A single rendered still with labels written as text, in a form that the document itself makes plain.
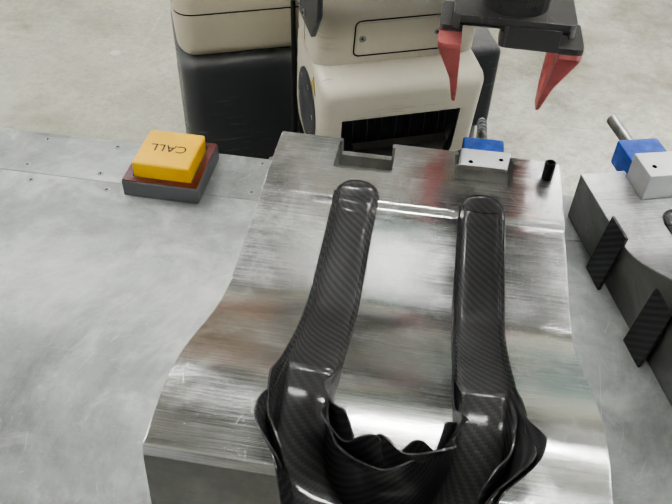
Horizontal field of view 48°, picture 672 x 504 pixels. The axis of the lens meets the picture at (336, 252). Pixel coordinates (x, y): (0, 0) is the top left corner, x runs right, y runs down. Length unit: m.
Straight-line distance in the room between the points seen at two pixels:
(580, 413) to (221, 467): 0.21
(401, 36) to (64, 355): 0.58
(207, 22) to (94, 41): 1.62
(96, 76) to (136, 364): 2.02
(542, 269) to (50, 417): 0.40
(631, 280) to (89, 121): 1.93
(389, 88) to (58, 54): 1.92
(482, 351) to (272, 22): 0.80
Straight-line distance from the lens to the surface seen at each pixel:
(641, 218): 0.75
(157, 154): 0.80
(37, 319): 0.71
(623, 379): 0.68
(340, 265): 0.61
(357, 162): 0.73
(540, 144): 2.34
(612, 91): 2.67
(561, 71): 0.70
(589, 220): 0.77
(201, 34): 1.23
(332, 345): 0.52
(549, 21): 0.68
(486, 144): 0.82
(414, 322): 0.56
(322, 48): 0.98
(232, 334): 0.52
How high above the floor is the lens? 1.31
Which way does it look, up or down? 44 degrees down
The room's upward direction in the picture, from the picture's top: 2 degrees clockwise
